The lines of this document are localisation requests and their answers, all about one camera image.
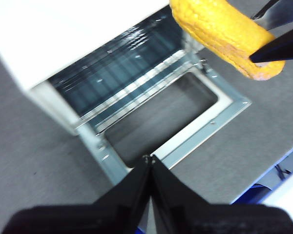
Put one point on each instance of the blue metal frame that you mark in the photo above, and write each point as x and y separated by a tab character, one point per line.
258	192

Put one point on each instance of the yellow corn cob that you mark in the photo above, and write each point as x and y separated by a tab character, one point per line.
222	34

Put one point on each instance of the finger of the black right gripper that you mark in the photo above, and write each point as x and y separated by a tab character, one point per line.
280	48
280	12

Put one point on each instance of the white Toshiba toaster oven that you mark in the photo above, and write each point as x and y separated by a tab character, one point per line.
39	36

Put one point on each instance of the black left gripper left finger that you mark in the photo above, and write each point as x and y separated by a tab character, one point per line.
107	219

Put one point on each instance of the glass oven door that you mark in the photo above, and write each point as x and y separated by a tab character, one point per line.
210	126

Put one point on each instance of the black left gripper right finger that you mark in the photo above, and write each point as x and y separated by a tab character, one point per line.
197	219

